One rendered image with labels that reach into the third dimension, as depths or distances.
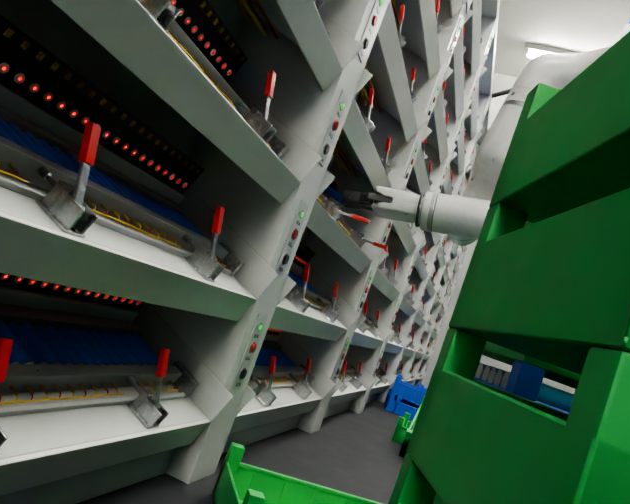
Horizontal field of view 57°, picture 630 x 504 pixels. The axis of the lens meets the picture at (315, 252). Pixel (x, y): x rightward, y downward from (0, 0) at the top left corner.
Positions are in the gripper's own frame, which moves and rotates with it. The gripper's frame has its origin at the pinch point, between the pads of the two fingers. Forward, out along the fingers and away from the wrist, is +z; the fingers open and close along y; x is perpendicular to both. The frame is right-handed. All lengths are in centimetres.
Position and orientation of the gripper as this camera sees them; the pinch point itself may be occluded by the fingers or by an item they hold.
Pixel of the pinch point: (352, 199)
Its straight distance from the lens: 131.1
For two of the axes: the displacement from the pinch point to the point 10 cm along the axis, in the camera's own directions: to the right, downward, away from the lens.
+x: -2.2, 9.7, -1.4
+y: -2.5, -1.9, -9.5
